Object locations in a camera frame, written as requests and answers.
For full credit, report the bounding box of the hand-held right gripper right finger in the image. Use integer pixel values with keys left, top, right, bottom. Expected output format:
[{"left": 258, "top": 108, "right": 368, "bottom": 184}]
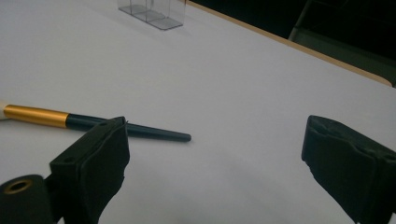
[{"left": 301, "top": 115, "right": 396, "bottom": 224}]

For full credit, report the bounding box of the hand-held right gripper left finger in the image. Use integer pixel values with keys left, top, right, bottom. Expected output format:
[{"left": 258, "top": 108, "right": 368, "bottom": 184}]
[{"left": 49, "top": 116, "right": 131, "bottom": 224}]

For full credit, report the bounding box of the makeup brush with gold ferrule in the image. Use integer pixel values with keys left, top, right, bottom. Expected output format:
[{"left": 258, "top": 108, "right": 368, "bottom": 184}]
[{"left": 0, "top": 100, "right": 192, "bottom": 144}]

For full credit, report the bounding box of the clear plastic organizer box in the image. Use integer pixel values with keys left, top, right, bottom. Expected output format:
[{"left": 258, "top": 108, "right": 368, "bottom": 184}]
[{"left": 117, "top": 0, "right": 188, "bottom": 32}]

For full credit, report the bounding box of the dark chair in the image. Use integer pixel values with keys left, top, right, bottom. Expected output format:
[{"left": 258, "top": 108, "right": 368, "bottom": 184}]
[{"left": 288, "top": 0, "right": 396, "bottom": 85}]

